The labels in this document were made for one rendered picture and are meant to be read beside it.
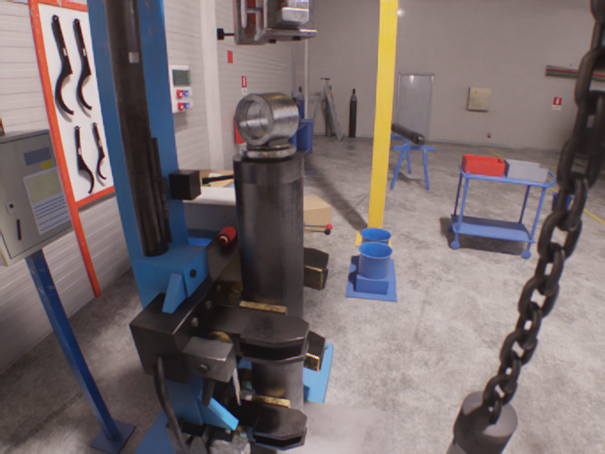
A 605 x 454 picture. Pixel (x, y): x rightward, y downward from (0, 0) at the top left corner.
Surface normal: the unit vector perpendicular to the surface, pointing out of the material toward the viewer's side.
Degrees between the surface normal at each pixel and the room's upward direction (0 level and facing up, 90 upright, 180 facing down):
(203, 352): 0
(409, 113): 90
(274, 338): 0
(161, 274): 90
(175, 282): 45
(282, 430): 0
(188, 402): 90
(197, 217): 90
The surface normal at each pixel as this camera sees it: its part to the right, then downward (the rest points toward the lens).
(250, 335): 0.00, -0.91
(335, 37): -0.20, 0.39
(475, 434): -0.80, 0.24
